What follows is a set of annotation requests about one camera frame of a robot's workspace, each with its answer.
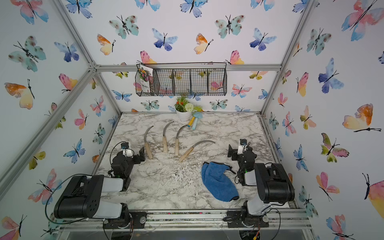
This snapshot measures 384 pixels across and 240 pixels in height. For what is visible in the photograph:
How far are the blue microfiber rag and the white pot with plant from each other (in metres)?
0.40

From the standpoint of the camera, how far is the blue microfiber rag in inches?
32.1

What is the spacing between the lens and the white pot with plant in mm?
1062
